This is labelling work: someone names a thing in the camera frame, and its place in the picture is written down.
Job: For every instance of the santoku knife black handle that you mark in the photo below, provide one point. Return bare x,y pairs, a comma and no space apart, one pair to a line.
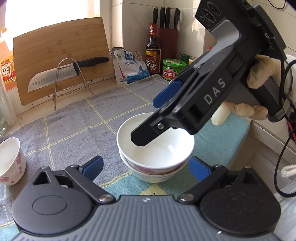
64,72

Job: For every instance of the white blue salt bag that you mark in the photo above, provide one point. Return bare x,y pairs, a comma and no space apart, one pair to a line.
126,68

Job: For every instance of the dark red knife block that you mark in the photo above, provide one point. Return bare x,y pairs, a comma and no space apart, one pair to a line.
168,37

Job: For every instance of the orange oil jug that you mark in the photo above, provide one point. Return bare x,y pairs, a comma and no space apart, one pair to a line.
7,61

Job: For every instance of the green cap small jar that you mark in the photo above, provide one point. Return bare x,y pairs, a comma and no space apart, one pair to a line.
185,58

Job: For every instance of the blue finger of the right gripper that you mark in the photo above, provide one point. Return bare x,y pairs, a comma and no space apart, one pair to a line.
179,87
155,125

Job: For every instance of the grey green checked towel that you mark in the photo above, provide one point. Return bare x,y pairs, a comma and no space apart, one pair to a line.
86,129

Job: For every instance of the bamboo cutting board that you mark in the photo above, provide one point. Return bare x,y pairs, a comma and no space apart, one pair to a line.
43,49

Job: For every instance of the metal wire rack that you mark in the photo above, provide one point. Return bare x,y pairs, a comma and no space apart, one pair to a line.
68,90

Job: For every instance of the right gloved hand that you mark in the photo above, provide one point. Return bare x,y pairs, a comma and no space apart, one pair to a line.
259,73

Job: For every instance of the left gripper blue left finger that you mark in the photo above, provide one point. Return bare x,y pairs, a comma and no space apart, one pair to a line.
83,176

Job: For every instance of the dark vinegar bottle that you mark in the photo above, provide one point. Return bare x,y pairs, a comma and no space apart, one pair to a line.
153,51

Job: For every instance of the green lid sauce jar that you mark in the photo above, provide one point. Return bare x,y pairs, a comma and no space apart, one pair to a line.
172,67

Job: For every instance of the white floral bowl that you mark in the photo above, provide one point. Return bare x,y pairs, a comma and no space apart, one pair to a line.
151,178
168,150
13,163

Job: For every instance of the binder clips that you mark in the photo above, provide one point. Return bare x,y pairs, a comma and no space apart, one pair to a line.
138,56

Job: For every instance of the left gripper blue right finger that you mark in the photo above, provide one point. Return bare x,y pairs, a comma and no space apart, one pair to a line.
209,179

